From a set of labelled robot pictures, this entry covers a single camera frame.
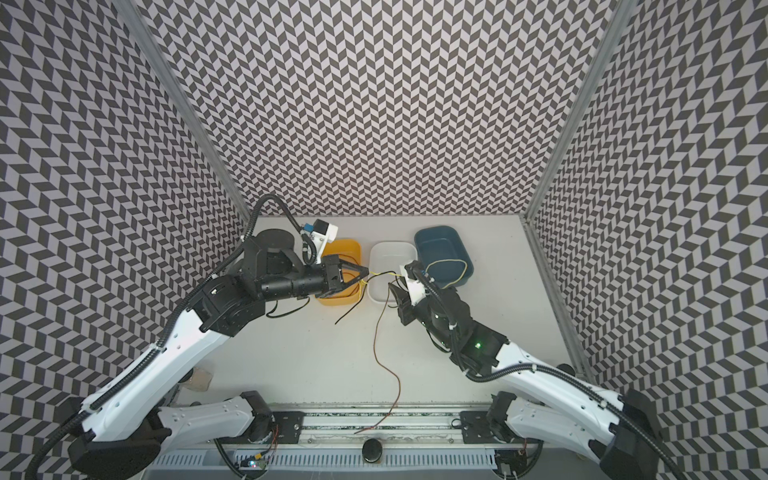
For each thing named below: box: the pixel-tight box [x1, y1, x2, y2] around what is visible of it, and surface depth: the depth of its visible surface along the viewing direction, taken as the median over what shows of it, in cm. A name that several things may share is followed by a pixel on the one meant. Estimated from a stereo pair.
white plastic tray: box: [368, 241, 418, 302], surface depth 104 cm
